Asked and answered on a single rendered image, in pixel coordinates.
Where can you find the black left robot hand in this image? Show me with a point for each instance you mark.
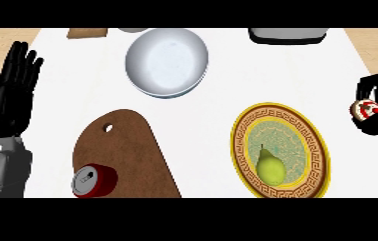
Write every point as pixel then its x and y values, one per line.
pixel 15 95

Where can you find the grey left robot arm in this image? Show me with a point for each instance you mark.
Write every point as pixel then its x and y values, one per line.
pixel 12 166

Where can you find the white bowl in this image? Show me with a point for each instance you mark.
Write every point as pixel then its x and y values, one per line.
pixel 165 62

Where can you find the yellow patterned plate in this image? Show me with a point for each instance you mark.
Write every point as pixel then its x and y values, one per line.
pixel 279 150

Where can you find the brown flat block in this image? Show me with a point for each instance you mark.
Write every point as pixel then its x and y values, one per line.
pixel 87 33

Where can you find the brown wooden cutting board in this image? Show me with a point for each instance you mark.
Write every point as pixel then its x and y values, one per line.
pixel 128 151

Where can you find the red can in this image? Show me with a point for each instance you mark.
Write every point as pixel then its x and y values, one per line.
pixel 93 181

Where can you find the small grey round object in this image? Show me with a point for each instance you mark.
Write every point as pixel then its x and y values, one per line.
pixel 133 29

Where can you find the green pear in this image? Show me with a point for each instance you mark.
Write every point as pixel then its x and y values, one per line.
pixel 270 168

